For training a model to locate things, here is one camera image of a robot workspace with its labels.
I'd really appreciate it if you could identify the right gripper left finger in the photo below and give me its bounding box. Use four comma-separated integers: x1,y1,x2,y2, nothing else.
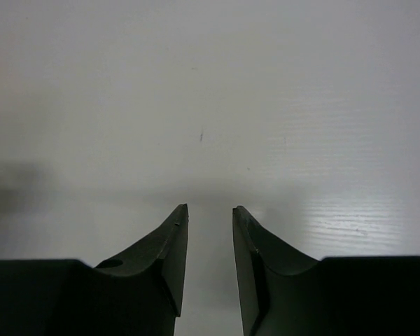
0,204,188,335

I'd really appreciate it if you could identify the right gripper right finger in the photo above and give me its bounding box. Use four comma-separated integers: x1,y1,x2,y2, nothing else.
232,206,420,335

